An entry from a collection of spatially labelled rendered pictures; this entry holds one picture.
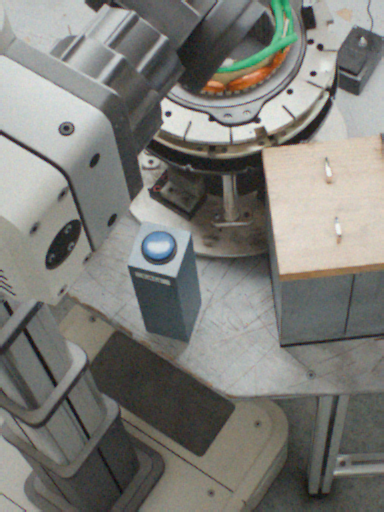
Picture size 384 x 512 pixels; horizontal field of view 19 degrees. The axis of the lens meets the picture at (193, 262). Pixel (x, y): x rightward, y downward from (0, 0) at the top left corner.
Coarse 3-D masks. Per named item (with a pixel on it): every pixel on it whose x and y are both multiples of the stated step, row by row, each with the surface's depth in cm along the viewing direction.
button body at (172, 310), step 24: (144, 264) 150; (168, 264) 150; (192, 264) 158; (144, 288) 156; (168, 288) 154; (192, 288) 163; (144, 312) 166; (168, 312) 162; (192, 312) 168; (168, 336) 172
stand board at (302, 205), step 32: (288, 160) 152; (320, 160) 151; (352, 160) 151; (288, 192) 150; (320, 192) 149; (352, 192) 149; (288, 224) 148; (320, 224) 147; (352, 224) 147; (288, 256) 146; (320, 256) 145; (352, 256) 145
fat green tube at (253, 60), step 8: (280, 40) 149; (288, 40) 148; (296, 40) 149; (272, 48) 148; (280, 48) 149; (256, 56) 148; (264, 56) 148; (232, 64) 148; (240, 64) 148; (248, 64) 148; (256, 64) 148; (216, 72) 148; (224, 72) 148
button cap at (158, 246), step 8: (160, 232) 151; (152, 240) 150; (160, 240) 150; (168, 240) 150; (152, 248) 150; (160, 248) 150; (168, 248) 150; (152, 256) 149; (160, 256) 149; (168, 256) 150
